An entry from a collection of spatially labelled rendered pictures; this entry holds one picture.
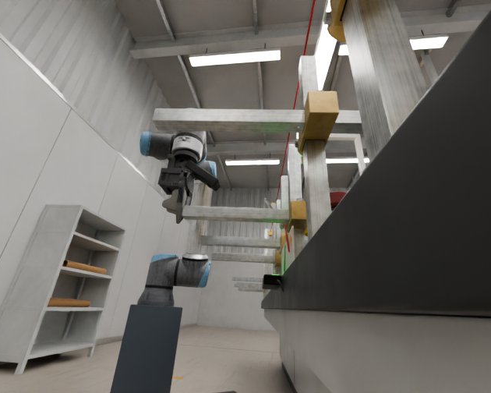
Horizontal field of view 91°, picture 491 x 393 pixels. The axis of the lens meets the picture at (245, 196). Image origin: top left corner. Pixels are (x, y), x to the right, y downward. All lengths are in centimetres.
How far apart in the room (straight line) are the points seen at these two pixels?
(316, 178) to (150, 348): 116
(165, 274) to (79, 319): 261
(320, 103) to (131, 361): 129
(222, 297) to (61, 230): 639
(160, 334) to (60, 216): 224
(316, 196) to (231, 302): 834
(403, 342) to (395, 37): 24
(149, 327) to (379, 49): 134
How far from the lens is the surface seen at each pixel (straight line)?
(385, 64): 24
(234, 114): 48
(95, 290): 390
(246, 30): 507
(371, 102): 23
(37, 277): 323
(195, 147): 74
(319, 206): 43
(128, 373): 141
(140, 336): 139
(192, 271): 141
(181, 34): 530
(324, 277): 25
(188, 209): 67
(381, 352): 26
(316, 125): 47
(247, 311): 863
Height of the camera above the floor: 62
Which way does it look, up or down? 25 degrees up
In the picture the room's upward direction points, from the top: 3 degrees clockwise
